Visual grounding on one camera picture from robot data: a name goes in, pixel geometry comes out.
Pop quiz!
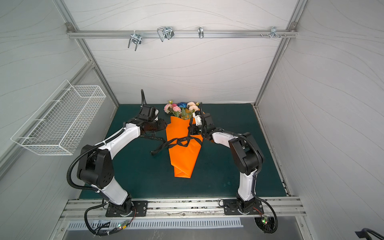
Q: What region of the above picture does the black strap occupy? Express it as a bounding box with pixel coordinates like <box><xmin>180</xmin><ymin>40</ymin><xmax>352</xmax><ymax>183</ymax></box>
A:
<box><xmin>138</xmin><ymin>133</ymin><xmax>203</xmax><ymax>156</ymax></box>

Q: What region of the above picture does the peach fake flower spray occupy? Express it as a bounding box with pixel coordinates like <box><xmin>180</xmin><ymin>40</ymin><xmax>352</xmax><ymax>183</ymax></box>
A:
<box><xmin>187</xmin><ymin>102</ymin><xmax>200</xmax><ymax>114</ymax></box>

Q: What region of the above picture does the pink fake flower spray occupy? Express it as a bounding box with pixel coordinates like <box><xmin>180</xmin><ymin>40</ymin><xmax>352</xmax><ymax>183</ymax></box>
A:
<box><xmin>164</xmin><ymin>100</ymin><xmax>174</xmax><ymax>116</ymax></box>

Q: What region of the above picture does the blue fake rose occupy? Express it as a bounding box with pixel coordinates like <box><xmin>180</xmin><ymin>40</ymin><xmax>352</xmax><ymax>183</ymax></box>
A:
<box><xmin>178</xmin><ymin>103</ymin><xmax>188</xmax><ymax>111</ymax></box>

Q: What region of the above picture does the orange wrapping paper sheet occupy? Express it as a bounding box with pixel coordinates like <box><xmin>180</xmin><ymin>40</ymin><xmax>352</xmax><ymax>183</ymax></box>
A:
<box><xmin>166</xmin><ymin>117</ymin><xmax>203</xmax><ymax>179</ymax></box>

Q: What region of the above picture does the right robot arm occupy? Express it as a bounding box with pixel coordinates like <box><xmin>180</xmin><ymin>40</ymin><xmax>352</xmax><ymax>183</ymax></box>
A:
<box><xmin>189</xmin><ymin>124</ymin><xmax>264</xmax><ymax>215</ymax></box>

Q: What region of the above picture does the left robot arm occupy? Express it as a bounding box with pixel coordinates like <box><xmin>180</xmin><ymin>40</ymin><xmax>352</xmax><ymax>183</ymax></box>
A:
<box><xmin>67</xmin><ymin>118</ymin><xmax>167</xmax><ymax>216</ymax></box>

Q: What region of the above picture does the left metal u-bolt clamp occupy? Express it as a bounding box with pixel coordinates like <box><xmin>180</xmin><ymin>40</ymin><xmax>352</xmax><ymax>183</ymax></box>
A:
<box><xmin>128</xmin><ymin>32</ymin><xmax>142</xmax><ymax>51</ymax></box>

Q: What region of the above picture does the metal u-bolt clamp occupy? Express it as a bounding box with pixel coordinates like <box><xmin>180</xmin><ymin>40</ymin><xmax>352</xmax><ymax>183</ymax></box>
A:
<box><xmin>157</xmin><ymin>26</ymin><xmax>175</xmax><ymax>42</ymax></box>
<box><xmin>128</xmin><ymin>32</ymin><xmax>142</xmax><ymax>51</ymax></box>

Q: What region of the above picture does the middle metal u-bolt clamp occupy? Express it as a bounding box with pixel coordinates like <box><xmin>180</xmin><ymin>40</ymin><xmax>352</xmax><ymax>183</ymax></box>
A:
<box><xmin>157</xmin><ymin>26</ymin><xmax>175</xmax><ymax>42</ymax></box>

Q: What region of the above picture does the white vent grille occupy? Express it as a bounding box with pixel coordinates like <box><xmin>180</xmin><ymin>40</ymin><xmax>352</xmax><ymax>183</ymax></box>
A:
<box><xmin>67</xmin><ymin>218</ymin><xmax>244</xmax><ymax>231</ymax></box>

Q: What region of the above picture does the aluminium top crossbar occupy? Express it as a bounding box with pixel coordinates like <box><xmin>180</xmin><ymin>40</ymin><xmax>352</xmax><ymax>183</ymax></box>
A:
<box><xmin>67</xmin><ymin>29</ymin><xmax>298</xmax><ymax>39</ymax></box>

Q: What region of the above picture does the right metal bolt clamp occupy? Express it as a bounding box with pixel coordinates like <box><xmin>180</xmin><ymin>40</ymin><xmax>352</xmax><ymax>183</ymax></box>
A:
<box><xmin>260</xmin><ymin>27</ymin><xmax>287</xmax><ymax>39</ymax></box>

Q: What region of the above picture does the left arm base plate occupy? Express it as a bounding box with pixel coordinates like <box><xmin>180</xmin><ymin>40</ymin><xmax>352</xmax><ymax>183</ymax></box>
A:
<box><xmin>106</xmin><ymin>200</ymin><xmax>148</xmax><ymax>218</ymax></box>

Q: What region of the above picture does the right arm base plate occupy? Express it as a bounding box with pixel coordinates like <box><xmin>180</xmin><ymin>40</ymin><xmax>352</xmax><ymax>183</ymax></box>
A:
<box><xmin>219</xmin><ymin>198</ymin><xmax>264</xmax><ymax>216</ymax></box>

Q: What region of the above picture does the white wire basket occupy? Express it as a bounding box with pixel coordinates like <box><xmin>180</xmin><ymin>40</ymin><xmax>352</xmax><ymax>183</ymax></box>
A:
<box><xmin>11</xmin><ymin>80</ymin><xmax>106</xmax><ymax>156</ymax></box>

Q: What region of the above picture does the small metal bracket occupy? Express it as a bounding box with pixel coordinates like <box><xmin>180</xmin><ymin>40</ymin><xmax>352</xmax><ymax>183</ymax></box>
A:
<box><xmin>198</xmin><ymin>27</ymin><xmax>204</xmax><ymax>39</ymax></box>

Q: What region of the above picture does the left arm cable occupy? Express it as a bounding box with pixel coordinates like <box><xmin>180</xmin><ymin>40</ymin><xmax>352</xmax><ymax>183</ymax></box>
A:
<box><xmin>83</xmin><ymin>202</ymin><xmax>137</xmax><ymax>237</ymax></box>

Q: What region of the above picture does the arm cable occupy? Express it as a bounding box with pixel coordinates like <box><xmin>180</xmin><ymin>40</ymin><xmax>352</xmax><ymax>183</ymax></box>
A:
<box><xmin>253</xmin><ymin>194</ymin><xmax>279</xmax><ymax>234</ymax></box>
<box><xmin>83</xmin><ymin>202</ymin><xmax>137</xmax><ymax>237</ymax></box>

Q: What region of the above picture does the aluminium front rail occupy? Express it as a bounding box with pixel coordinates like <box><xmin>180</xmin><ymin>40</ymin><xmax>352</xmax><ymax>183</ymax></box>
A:
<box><xmin>59</xmin><ymin>197</ymin><xmax>307</xmax><ymax>221</ymax></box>

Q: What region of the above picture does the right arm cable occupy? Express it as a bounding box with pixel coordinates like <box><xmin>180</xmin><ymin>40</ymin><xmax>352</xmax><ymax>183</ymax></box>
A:
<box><xmin>253</xmin><ymin>194</ymin><xmax>279</xmax><ymax>234</ymax></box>

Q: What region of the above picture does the black cable bottom right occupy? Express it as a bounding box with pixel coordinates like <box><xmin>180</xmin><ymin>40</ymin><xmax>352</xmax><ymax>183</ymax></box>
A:
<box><xmin>354</xmin><ymin>227</ymin><xmax>384</xmax><ymax>240</ymax></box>

